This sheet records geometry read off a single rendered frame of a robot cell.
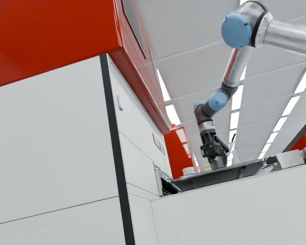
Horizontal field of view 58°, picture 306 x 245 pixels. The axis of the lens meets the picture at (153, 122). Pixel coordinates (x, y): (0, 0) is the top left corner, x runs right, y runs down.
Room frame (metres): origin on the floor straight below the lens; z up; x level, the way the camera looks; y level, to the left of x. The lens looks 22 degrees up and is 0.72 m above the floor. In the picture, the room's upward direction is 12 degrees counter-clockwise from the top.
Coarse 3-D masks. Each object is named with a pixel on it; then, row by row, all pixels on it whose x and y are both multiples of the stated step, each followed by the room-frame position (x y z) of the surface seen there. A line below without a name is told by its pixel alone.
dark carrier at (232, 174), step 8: (240, 168) 1.08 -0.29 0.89; (248, 168) 1.11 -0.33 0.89; (256, 168) 1.16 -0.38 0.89; (200, 176) 1.07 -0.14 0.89; (208, 176) 1.11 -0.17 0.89; (216, 176) 1.15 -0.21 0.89; (224, 176) 1.20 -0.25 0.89; (232, 176) 1.25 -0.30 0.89; (176, 184) 1.14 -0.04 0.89; (184, 184) 1.19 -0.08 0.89; (200, 184) 1.28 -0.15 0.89; (208, 184) 1.34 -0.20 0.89
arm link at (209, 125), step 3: (201, 123) 1.21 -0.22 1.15; (204, 123) 1.20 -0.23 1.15; (207, 123) 1.20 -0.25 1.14; (210, 123) 1.20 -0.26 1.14; (213, 123) 1.21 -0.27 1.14; (198, 126) 1.23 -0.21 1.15; (201, 126) 1.21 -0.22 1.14; (204, 126) 1.20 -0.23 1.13; (207, 126) 1.20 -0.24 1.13; (210, 126) 1.20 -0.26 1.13; (213, 126) 1.21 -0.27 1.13; (201, 129) 1.22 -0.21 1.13; (204, 129) 1.21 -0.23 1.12; (207, 129) 1.20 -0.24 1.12; (210, 129) 1.21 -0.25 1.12; (213, 129) 1.22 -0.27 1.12; (201, 132) 1.23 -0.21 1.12
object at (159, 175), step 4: (156, 172) 1.01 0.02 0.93; (160, 172) 1.05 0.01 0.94; (156, 176) 1.01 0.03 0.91; (160, 176) 1.03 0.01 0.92; (164, 176) 1.12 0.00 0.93; (156, 180) 1.01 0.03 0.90; (160, 180) 1.02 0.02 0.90; (164, 180) 1.13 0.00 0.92; (168, 180) 1.20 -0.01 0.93; (160, 184) 1.01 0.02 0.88; (168, 184) 1.25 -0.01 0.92; (172, 184) 1.31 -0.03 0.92; (160, 188) 1.01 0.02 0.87; (172, 188) 1.39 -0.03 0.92; (160, 192) 1.01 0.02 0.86; (164, 192) 1.05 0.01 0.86; (168, 192) 1.14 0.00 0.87; (176, 192) 1.44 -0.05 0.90
